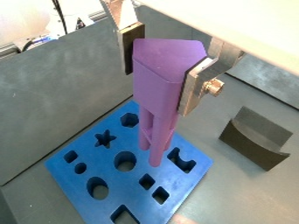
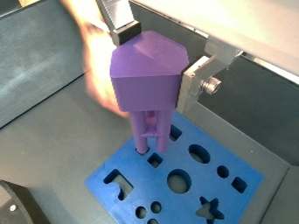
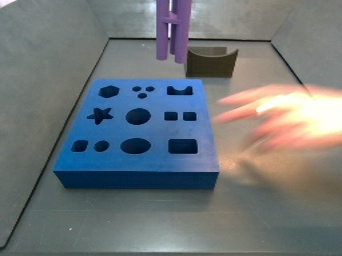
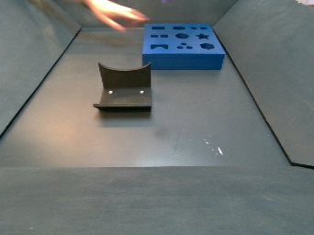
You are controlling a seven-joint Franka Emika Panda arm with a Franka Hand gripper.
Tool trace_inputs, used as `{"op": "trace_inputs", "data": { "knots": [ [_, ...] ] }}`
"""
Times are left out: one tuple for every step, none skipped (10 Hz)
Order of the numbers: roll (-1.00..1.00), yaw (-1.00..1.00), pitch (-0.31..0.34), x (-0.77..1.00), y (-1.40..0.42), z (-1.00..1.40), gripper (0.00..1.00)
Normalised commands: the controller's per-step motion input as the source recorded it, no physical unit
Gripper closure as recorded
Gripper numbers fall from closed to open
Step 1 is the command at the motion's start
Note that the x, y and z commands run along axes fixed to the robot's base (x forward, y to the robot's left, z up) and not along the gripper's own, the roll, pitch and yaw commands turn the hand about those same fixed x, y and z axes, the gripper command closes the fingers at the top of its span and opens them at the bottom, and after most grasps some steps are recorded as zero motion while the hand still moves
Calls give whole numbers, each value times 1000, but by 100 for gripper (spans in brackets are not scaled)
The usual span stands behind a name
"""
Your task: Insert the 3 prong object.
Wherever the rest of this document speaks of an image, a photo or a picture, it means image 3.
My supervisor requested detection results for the blurred bare human hand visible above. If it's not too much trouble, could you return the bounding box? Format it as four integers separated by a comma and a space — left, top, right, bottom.
213, 84, 342, 152

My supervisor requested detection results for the blue shape sorter block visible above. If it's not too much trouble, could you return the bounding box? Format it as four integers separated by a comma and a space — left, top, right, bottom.
54, 79, 219, 189

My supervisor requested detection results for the purple three prong object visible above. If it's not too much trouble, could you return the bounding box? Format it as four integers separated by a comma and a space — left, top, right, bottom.
157, 0, 193, 64

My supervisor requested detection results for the dark brown curved block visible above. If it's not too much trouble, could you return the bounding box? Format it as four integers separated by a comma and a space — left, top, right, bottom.
186, 47, 239, 78

